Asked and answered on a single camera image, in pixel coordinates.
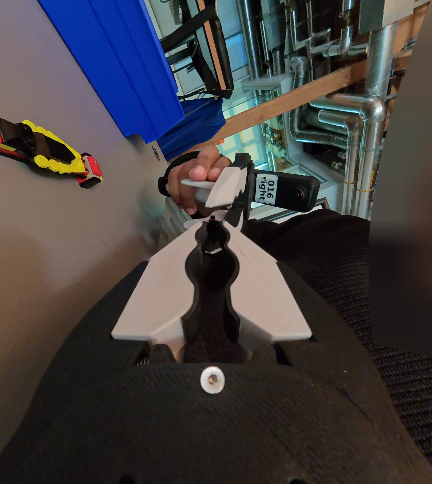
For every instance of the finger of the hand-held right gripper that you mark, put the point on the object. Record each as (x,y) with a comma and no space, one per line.
(192,224)
(227,185)

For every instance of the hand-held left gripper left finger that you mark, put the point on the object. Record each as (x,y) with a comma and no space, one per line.
(151,298)

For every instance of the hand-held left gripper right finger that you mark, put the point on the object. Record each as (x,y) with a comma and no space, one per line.
(268,298)

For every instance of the black lego part red stud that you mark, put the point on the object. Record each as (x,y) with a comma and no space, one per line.
(212,228)

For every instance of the person's right forearm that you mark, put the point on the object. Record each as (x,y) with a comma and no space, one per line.
(314,242)

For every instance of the yellow red lego car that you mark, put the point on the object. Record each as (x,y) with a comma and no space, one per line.
(49,151)

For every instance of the person's right hand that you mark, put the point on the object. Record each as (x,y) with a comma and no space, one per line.
(200,166)

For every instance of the wooden beam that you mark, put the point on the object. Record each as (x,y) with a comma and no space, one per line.
(295,94)

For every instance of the silver ventilation ducts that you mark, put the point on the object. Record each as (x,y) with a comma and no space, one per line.
(374,113)

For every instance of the person's black sweater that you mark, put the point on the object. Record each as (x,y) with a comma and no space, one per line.
(408,397)

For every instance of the black frame table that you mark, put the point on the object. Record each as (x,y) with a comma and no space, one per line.
(223,56)

